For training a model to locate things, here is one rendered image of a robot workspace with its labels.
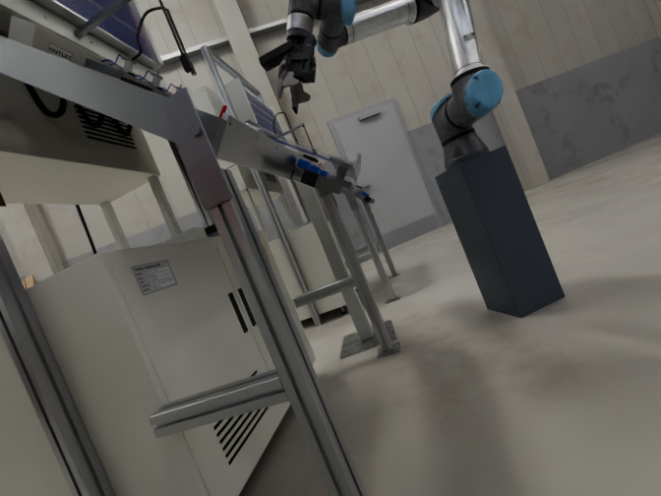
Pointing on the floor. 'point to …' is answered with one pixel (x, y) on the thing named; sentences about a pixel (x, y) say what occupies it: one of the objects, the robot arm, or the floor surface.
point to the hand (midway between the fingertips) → (286, 107)
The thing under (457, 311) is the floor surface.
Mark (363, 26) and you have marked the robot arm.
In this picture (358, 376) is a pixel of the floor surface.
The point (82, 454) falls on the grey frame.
